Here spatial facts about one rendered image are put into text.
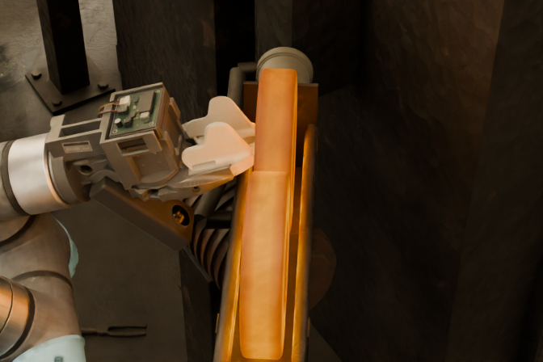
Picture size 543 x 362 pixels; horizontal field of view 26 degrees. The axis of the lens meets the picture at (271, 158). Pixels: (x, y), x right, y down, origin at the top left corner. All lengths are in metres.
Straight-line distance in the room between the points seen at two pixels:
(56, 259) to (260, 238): 0.35
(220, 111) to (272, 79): 0.07
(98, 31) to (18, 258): 1.27
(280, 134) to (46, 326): 0.29
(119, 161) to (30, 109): 1.19
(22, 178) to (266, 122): 0.25
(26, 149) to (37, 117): 1.11
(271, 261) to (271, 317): 0.04
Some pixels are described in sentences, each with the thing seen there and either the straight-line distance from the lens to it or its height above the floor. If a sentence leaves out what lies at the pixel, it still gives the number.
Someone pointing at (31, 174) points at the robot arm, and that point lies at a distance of 1.12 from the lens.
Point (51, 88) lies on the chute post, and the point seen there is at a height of 0.01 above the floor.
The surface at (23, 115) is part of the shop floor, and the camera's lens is 2.25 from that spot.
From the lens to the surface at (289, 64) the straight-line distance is 1.22.
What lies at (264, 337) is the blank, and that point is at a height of 0.72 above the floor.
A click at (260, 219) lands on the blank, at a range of 0.91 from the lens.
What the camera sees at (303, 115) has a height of 0.68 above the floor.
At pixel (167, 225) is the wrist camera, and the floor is 0.62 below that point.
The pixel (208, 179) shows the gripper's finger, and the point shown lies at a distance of 1.08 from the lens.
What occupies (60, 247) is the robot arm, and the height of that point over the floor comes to 0.56.
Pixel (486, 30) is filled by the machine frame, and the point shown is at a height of 0.76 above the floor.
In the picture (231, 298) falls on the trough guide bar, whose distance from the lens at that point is 0.99.
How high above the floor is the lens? 1.46
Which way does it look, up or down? 44 degrees down
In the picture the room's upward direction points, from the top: straight up
